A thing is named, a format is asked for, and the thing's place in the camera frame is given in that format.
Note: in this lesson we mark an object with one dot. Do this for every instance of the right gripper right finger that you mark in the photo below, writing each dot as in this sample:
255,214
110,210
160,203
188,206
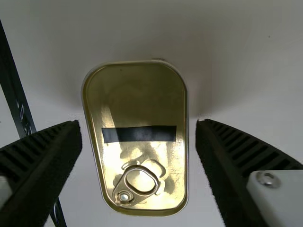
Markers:
236,165

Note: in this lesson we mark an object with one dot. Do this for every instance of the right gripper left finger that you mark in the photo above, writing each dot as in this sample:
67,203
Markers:
35,170

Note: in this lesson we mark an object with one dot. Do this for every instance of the rectangular gold-lidded tin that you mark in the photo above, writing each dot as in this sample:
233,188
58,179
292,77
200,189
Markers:
142,99

